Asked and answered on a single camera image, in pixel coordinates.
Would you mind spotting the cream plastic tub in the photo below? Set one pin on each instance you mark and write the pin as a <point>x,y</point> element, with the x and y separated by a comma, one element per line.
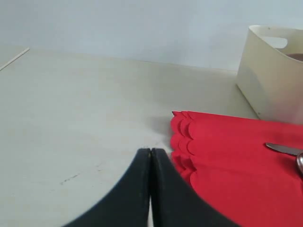
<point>269,77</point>

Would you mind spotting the dark wooden spoon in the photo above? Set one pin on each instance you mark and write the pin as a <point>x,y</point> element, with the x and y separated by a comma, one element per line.
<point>299,163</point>

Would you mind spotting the silver table knife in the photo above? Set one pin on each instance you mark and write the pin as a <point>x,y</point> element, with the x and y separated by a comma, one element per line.
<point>284,149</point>

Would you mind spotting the red scalloped table cloth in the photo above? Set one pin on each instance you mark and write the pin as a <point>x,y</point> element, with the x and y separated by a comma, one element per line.
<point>226,161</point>

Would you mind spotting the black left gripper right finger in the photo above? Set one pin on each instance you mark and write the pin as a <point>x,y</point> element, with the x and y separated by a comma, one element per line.
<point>174,203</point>

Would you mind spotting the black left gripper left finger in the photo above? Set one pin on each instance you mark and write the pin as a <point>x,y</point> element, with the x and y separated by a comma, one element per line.
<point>127,203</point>

